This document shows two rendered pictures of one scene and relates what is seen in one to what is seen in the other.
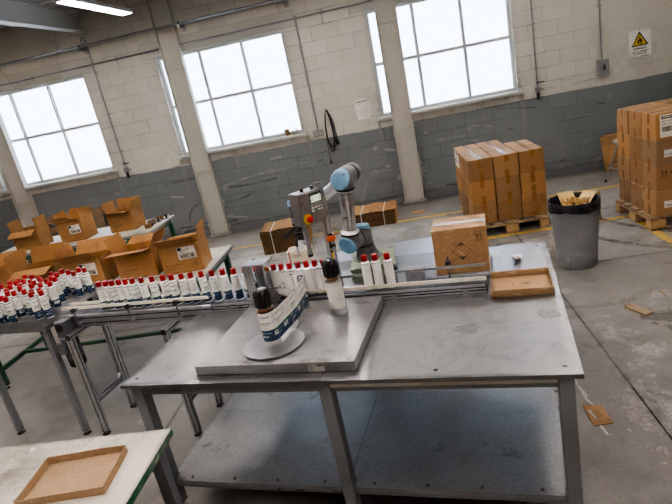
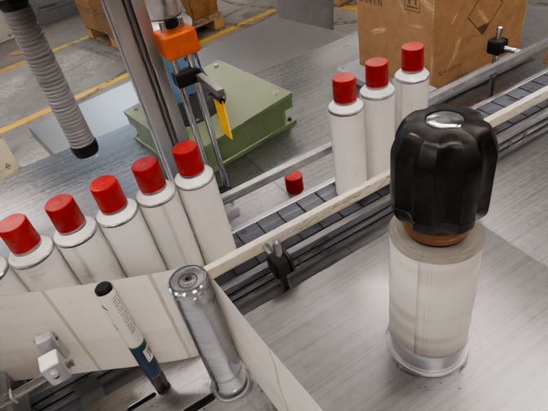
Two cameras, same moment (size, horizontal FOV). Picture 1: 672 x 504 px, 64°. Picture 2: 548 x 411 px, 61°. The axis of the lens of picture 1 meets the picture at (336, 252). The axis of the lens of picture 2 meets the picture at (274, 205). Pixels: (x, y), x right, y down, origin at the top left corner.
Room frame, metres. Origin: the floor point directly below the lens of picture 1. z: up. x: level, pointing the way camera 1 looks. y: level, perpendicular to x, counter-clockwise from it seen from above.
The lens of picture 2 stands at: (2.47, 0.35, 1.38)
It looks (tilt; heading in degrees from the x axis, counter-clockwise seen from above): 39 degrees down; 318
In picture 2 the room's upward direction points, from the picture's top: 12 degrees counter-clockwise
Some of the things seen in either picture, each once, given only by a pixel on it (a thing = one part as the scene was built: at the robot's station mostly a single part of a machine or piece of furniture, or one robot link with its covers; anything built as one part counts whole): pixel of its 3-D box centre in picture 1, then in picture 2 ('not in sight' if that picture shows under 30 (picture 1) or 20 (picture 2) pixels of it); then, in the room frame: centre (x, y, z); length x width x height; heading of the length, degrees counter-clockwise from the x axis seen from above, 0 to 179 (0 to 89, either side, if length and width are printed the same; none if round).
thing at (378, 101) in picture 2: (377, 271); (377, 123); (2.81, -0.20, 0.98); 0.05 x 0.05 x 0.20
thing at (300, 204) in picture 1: (308, 206); not in sight; (3.01, 0.10, 1.38); 0.17 x 0.10 x 0.19; 126
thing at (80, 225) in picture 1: (74, 224); not in sight; (6.65, 3.11, 0.97); 0.42 x 0.39 x 0.37; 169
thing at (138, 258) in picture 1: (141, 252); not in sight; (4.49, 1.64, 0.96); 0.53 x 0.45 x 0.37; 173
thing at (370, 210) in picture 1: (374, 214); not in sight; (7.44, -0.65, 0.11); 0.65 x 0.54 x 0.22; 78
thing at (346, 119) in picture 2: (366, 272); (347, 139); (2.83, -0.15, 0.98); 0.05 x 0.05 x 0.20
